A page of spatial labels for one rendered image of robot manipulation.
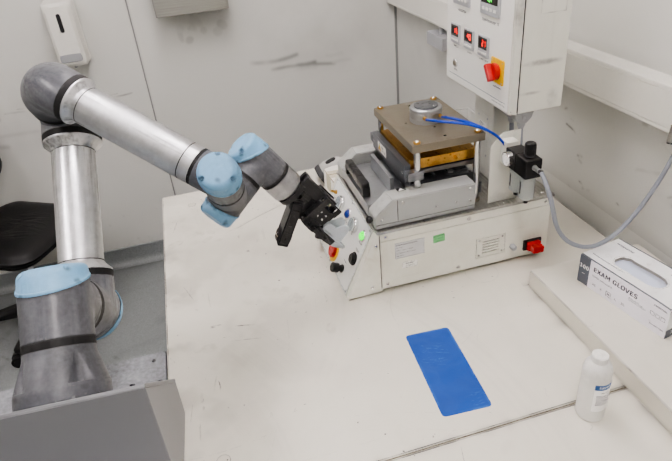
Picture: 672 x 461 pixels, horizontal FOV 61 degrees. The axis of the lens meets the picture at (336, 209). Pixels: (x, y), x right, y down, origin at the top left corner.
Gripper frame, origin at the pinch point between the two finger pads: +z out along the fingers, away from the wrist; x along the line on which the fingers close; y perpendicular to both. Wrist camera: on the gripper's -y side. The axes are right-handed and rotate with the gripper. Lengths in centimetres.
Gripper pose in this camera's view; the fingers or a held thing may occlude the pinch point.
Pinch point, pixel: (338, 245)
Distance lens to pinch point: 137.1
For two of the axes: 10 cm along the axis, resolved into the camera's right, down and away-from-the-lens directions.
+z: 6.2, 5.9, 5.1
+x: -2.5, -4.8, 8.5
